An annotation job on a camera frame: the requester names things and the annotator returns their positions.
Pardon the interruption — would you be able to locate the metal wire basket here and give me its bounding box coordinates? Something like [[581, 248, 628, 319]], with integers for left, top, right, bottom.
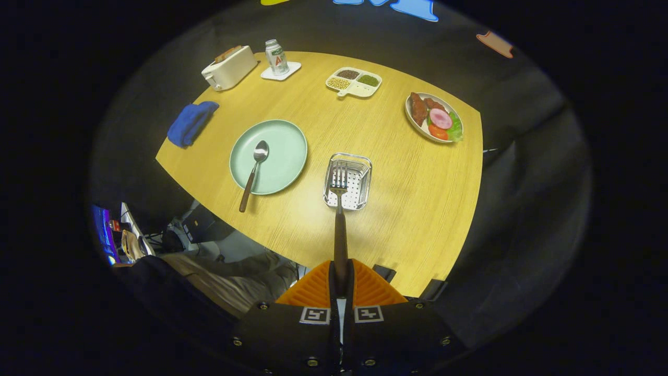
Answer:
[[323, 152, 373, 211]]

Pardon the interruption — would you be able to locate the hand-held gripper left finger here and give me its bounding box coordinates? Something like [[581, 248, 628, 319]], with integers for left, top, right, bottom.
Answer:
[[230, 260, 342, 376]]

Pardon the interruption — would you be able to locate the plate of food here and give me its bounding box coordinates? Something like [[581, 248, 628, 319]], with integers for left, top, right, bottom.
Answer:
[[405, 92, 464, 144]]

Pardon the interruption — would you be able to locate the white divided bean dish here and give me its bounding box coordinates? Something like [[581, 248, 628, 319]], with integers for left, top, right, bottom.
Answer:
[[326, 67, 383, 98]]

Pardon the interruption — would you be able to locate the wooden handled spoon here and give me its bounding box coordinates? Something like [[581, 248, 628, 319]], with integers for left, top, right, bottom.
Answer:
[[239, 140, 270, 213]]

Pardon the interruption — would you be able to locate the pale green plate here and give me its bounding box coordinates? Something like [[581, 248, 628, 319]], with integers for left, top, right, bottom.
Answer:
[[230, 120, 308, 196]]

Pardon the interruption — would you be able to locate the white square coaster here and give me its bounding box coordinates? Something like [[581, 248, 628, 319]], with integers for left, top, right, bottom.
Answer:
[[260, 61, 302, 81]]

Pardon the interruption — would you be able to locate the blue folded towel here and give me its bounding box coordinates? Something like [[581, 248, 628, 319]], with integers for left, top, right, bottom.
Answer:
[[167, 101, 220, 148]]

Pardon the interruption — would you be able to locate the person's khaki trouser leg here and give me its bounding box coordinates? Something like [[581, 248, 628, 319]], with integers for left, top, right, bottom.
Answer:
[[157, 251, 298, 316]]

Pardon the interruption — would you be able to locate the small drink bottle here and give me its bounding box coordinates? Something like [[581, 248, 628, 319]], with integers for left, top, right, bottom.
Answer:
[[265, 39, 290, 76]]

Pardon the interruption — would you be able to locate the toast slice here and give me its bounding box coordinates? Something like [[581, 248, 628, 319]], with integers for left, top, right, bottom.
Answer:
[[214, 45, 243, 63]]

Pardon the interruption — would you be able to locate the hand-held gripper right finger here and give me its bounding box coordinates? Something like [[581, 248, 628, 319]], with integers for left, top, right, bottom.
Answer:
[[342, 260, 468, 376]]

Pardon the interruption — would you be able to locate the white toaster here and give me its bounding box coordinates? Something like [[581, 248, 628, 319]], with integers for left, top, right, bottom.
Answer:
[[201, 45, 259, 92]]

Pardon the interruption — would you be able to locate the lit computer monitor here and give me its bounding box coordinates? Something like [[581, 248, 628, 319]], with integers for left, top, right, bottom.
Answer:
[[91, 205, 121, 266]]

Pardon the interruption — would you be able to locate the black backdrop cloth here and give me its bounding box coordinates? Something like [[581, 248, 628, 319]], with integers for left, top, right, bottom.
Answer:
[[86, 0, 593, 350]]

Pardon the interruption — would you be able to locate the wooden handled fork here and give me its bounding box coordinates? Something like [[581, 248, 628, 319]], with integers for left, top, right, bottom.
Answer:
[[329, 163, 349, 293]]

